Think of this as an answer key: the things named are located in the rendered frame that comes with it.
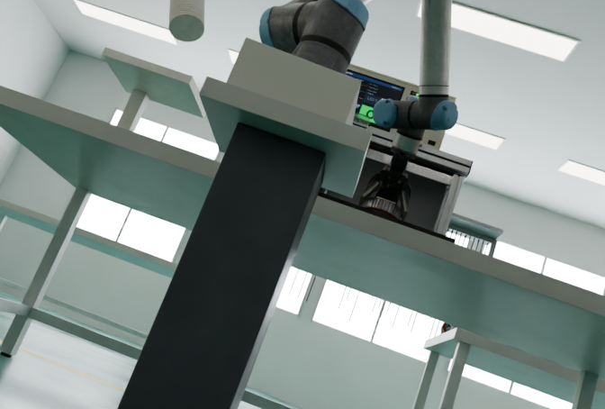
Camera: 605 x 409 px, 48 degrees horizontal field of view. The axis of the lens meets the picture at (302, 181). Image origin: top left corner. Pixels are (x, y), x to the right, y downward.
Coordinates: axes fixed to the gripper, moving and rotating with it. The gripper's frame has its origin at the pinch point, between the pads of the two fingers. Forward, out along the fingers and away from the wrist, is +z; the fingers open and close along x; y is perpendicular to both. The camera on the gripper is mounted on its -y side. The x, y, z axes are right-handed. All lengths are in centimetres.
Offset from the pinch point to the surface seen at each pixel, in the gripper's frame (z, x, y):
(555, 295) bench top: -3, 46, 29
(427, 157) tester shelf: -16.2, 7.8, -21.2
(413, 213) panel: 4.1, 10.5, -26.5
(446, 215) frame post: -2.6, 19.1, -12.1
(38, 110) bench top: -2, -96, 28
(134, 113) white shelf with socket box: 16, -110, -70
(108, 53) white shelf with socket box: -8, -119, -53
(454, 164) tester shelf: -16.9, 16.5, -21.5
